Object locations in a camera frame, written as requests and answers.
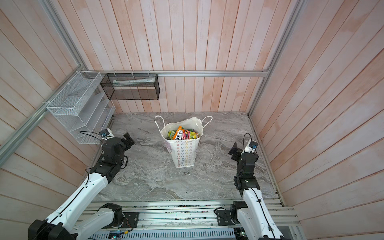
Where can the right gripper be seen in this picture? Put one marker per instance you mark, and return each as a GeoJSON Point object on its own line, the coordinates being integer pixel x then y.
{"type": "Point", "coordinates": [238, 152]}

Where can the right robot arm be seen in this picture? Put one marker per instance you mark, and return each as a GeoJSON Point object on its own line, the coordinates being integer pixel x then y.
{"type": "Point", "coordinates": [251, 212]}

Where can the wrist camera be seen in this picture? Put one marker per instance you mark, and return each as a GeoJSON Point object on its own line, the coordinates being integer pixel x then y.
{"type": "Point", "coordinates": [106, 134]}
{"type": "Point", "coordinates": [251, 147]}

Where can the green candy bag back side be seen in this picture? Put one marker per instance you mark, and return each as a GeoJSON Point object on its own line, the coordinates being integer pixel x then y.
{"type": "Point", "coordinates": [191, 135]}

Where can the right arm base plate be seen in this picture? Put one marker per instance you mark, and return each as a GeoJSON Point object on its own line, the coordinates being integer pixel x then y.
{"type": "Point", "coordinates": [224, 217]}

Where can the black mesh wall basket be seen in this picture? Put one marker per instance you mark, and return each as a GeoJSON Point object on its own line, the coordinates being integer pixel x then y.
{"type": "Point", "coordinates": [131, 86]}

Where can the green Spring Tea candy bag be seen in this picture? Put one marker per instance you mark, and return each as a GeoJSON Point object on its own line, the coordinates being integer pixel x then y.
{"type": "Point", "coordinates": [171, 134]}

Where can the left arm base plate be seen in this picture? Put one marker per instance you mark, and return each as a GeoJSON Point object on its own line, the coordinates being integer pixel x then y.
{"type": "Point", "coordinates": [129, 220]}

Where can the small orange candy bag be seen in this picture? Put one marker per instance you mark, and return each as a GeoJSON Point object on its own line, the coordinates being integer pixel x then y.
{"type": "Point", "coordinates": [180, 135]}

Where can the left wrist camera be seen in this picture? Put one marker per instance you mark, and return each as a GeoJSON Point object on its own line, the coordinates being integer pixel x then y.
{"type": "Point", "coordinates": [106, 134]}

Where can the white paper bag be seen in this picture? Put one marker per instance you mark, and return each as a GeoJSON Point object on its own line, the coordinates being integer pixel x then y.
{"type": "Point", "coordinates": [183, 152]}

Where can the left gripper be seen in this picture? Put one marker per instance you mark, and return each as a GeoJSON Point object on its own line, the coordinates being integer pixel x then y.
{"type": "Point", "coordinates": [127, 145]}

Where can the white wire mesh shelf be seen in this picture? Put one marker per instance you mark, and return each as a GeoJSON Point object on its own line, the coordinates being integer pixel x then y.
{"type": "Point", "coordinates": [82, 110]}

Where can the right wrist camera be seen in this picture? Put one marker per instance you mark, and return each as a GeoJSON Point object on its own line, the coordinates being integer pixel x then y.
{"type": "Point", "coordinates": [251, 147]}

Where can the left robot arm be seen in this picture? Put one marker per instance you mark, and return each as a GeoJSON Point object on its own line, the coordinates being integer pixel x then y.
{"type": "Point", "coordinates": [62, 223]}

